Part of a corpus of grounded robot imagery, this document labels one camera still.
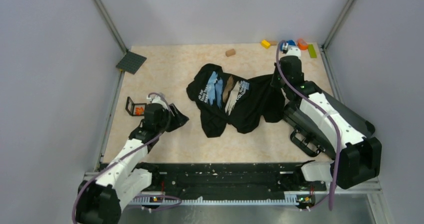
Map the yellow toy block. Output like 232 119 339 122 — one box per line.
260 40 271 49

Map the brown wooden block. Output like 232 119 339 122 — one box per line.
225 49 236 57

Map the black printed t-shirt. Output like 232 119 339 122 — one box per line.
186 63 285 138

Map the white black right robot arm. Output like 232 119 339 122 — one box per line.
272 46 382 190

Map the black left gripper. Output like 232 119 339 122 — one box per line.
156 103 189 133

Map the green toy block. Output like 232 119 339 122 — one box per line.
307 44 318 59

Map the blue toy car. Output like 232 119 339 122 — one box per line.
280 40 296 54

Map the white cable duct strip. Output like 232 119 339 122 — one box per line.
129 193 313 206

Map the orange toy piece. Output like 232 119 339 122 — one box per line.
297 38 309 51

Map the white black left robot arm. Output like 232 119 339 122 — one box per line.
71 92 189 223

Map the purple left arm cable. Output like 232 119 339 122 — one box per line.
71 92 173 224

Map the dark grey building baseplate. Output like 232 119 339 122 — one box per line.
116 51 147 75

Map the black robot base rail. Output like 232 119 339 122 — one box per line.
135 162 327 201

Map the black hard case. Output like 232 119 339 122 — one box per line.
283 91 376 160

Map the black brooch display box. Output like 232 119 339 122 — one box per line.
125 96 147 116

